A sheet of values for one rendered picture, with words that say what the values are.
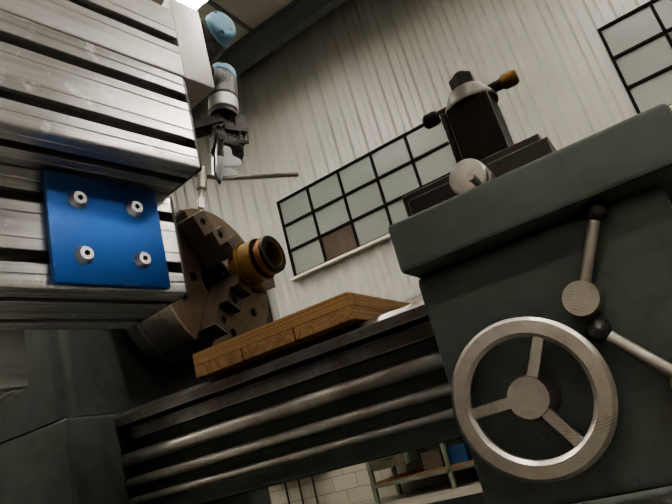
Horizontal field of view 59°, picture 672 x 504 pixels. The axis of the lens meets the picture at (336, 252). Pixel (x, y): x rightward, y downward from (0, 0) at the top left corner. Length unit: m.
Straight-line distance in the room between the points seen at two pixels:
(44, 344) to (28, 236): 0.72
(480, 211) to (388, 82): 8.68
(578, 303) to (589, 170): 0.13
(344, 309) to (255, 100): 9.96
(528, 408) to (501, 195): 0.21
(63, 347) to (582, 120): 7.42
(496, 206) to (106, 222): 0.38
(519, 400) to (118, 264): 0.39
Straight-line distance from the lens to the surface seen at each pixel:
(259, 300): 1.29
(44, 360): 1.14
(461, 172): 0.68
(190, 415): 1.03
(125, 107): 0.48
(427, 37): 9.26
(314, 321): 0.85
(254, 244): 1.12
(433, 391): 0.79
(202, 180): 1.37
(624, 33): 8.38
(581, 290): 0.61
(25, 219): 0.45
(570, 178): 0.62
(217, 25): 1.44
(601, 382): 0.60
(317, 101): 9.88
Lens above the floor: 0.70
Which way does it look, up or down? 18 degrees up
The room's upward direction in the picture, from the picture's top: 15 degrees counter-clockwise
